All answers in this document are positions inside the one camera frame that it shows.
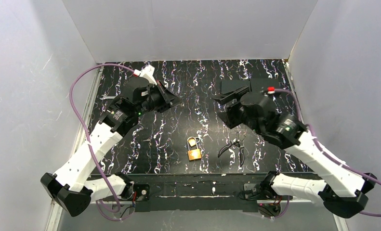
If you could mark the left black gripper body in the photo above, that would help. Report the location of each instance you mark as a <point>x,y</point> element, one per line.
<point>164,98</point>

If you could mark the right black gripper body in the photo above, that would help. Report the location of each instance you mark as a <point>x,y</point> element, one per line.
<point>229,101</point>

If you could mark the large brass padlock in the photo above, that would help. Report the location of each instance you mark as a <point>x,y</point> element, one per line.
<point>194,153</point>

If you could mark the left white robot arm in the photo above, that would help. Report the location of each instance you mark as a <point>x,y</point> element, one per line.
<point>70,185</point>

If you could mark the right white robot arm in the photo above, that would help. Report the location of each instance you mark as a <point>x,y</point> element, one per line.
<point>340,191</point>

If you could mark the black flat box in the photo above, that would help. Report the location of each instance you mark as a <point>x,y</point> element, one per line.
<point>255,84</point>

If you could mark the silver open-end wrench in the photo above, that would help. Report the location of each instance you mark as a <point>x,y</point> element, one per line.
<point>106,97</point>

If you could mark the small brass padlock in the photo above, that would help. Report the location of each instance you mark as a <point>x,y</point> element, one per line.
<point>191,141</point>

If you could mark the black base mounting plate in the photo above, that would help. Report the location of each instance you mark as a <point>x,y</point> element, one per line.
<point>204,192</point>

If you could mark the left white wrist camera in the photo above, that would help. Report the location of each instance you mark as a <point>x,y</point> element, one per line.
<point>147,72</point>

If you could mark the black handled pruning shears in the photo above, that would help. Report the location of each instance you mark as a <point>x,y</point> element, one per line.
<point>238,143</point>

